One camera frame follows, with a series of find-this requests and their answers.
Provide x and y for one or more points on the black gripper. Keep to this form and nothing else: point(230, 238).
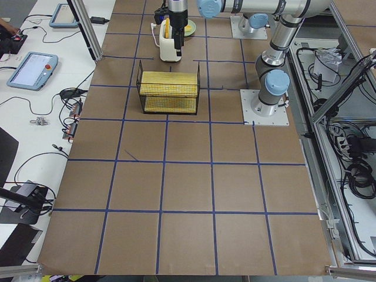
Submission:
point(177, 20)

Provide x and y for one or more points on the cream white two-slot toaster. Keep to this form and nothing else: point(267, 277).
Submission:
point(166, 46)

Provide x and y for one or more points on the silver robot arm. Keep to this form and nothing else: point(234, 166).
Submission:
point(258, 8)
point(274, 81)

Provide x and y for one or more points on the yellow bread slice in toaster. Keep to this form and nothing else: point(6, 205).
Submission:
point(167, 29)

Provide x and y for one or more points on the light green round plate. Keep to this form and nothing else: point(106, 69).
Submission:
point(189, 22)

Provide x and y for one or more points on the triangular toasted bread on plate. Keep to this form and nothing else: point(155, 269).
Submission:
point(189, 29)

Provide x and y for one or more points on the black power adapter brick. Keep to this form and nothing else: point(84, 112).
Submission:
point(98, 20)

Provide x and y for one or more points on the far blue teach pendant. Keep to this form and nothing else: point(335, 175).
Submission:
point(63, 17)

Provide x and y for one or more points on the blue teach pendant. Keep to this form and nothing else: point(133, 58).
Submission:
point(63, 17)
point(34, 71)

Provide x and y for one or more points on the near blue teach pendant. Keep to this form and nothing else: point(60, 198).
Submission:
point(34, 71)

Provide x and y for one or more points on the crumpled white paper bag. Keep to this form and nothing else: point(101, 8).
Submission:
point(326, 64)

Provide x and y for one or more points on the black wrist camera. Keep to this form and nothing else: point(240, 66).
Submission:
point(160, 14)

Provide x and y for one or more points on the black wire rack with mats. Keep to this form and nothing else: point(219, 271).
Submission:
point(170, 93)

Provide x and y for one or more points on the aluminium frame post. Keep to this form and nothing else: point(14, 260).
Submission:
point(82, 18)

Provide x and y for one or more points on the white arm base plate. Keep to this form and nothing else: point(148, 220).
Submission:
point(255, 113)

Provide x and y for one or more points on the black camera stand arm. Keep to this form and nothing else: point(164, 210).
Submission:
point(30, 202)

